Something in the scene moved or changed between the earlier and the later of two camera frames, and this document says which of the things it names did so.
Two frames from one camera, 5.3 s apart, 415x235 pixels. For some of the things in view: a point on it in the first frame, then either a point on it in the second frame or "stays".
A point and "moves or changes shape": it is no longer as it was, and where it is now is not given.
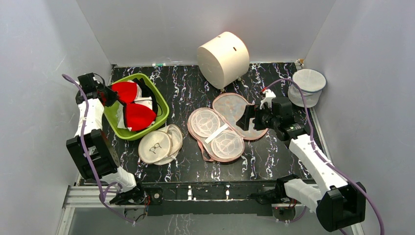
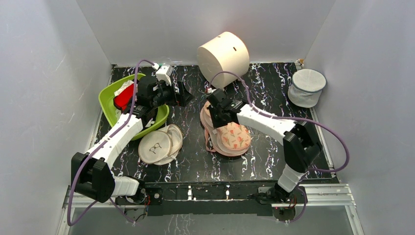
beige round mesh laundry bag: x=161 y=147 stays
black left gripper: x=113 y=95 → x=182 y=99
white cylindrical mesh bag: x=311 y=82 stays
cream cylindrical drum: x=223 y=59 stays
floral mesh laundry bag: x=215 y=129 moves or changes shape
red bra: x=137 y=116 moves or changes shape
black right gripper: x=256 y=117 → x=215 y=114
